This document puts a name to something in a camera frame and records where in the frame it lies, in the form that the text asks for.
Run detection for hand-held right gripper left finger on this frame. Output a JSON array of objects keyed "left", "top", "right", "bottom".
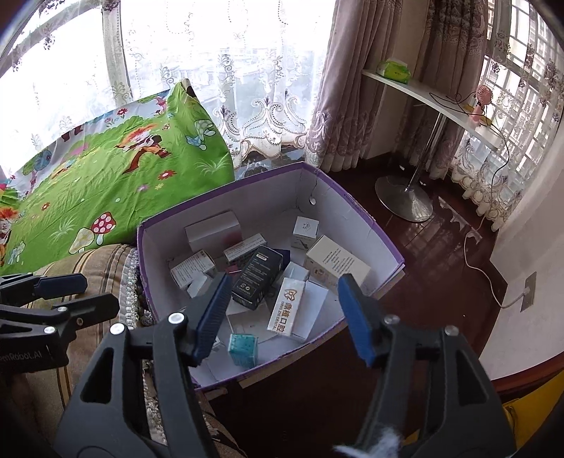
[{"left": 53, "top": 272, "right": 233, "bottom": 458}]

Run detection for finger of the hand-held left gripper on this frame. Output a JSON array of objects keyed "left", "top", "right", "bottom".
[
  {"left": 0, "top": 273, "right": 87, "bottom": 305},
  {"left": 0, "top": 292, "right": 121, "bottom": 349}
]

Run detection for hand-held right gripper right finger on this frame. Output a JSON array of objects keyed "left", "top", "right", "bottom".
[{"left": 337, "top": 273, "right": 516, "bottom": 458}]

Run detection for small white box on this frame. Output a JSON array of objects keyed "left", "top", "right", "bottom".
[{"left": 187, "top": 272, "right": 217, "bottom": 298}]

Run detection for white carton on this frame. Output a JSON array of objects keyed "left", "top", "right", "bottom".
[{"left": 225, "top": 303, "right": 274, "bottom": 345}]

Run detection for teal box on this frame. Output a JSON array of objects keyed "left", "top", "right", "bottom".
[{"left": 227, "top": 333, "right": 258, "bottom": 369}]

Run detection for large white text box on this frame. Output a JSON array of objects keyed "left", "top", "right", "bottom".
[{"left": 304, "top": 234, "right": 372, "bottom": 283}]

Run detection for black box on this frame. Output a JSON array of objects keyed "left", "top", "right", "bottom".
[{"left": 231, "top": 245, "right": 285, "bottom": 307}]

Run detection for long white printed box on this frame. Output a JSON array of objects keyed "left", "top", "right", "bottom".
[{"left": 266, "top": 277, "right": 306, "bottom": 338}]

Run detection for white box with barcode label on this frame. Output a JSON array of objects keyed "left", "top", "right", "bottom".
[{"left": 222, "top": 233, "right": 268, "bottom": 263}]

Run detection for white box with pink spot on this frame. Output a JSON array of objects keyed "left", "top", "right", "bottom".
[{"left": 184, "top": 210, "right": 243, "bottom": 252}]

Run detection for purple cardboard box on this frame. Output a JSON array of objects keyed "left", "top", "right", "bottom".
[{"left": 136, "top": 161, "right": 406, "bottom": 394}]

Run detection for green cartoon printed blanket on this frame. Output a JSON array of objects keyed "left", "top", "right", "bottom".
[{"left": 0, "top": 79, "right": 235, "bottom": 269}]

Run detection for white table with metal stand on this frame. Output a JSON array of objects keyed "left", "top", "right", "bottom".
[{"left": 361, "top": 68, "right": 504, "bottom": 223}]

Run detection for white fluff tuft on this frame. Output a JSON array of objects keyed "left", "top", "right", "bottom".
[{"left": 332, "top": 429, "right": 404, "bottom": 458}]

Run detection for yellow plastic object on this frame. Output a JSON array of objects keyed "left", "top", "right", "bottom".
[{"left": 503, "top": 397, "right": 537, "bottom": 442}]

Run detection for mauve patterned curtain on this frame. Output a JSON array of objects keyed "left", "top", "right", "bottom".
[{"left": 303, "top": 0, "right": 488, "bottom": 173}]

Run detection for pink handheld fan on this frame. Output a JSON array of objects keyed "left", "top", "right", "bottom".
[{"left": 471, "top": 85, "right": 492, "bottom": 124}]

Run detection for sheer lace curtain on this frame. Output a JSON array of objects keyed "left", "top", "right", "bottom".
[
  {"left": 0, "top": 0, "right": 336, "bottom": 160},
  {"left": 449, "top": 0, "right": 564, "bottom": 230}
]

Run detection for green tissue pack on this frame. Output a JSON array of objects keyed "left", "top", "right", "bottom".
[{"left": 376, "top": 58, "right": 412, "bottom": 85}]

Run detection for white cable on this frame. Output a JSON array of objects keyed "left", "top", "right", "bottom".
[{"left": 464, "top": 219, "right": 526, "bottom": 310}]

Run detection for wall socket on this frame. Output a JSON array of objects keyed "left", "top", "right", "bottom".
[{"left": 519, "top": 272, "right": 538, "bottom": 313}]

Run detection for black cable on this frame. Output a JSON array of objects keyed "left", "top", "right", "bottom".
[{"left": 435, "top": 87, "right": 513, "bottom": 222}]

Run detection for grey window frame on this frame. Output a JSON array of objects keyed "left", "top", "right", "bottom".
[{"left": 0, "top": 0, "right": 134, "bottom": 104}]

